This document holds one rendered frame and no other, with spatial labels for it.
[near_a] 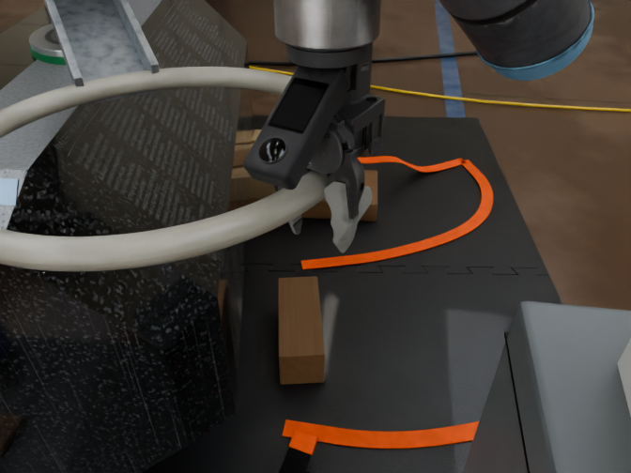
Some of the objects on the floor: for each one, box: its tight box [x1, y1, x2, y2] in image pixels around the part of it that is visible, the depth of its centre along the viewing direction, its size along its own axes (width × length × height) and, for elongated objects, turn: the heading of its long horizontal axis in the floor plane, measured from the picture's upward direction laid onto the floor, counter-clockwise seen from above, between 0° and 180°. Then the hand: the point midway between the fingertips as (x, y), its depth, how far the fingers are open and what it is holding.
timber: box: [278, 276, 325, 385], centre depth 157 cm, size 30×12×12 cm, turn 4°
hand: (315, 236), depth 58 cm, fingers closed on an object, 5 cm apart
